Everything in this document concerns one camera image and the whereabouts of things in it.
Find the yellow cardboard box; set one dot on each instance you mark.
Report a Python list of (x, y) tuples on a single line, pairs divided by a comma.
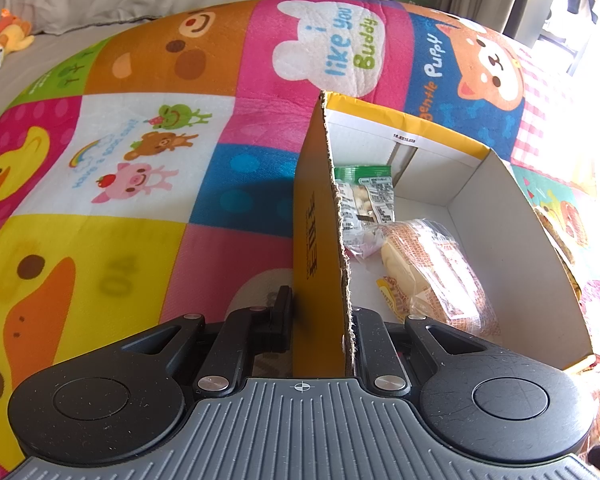
[(320, 240)]

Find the orange stuffed toy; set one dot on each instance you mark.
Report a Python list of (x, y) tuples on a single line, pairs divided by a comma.
[(10, 32)]

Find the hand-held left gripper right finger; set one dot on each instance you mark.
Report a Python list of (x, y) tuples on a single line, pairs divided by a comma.
[(370, 332)]

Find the green and white nut packet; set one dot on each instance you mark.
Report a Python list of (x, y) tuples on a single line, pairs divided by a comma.
[(367, 200)]

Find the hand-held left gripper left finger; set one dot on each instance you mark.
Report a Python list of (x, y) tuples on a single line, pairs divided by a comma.
[(275, 325)]

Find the colourful cartoon play mat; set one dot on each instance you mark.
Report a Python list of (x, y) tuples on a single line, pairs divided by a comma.
[(145, 185)]

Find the orange-print bread packet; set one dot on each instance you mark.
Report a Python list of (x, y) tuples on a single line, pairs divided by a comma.
[(430, 275)]

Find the yellow snack packet red print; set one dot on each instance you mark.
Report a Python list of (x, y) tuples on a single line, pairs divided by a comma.
[(392, 296)]

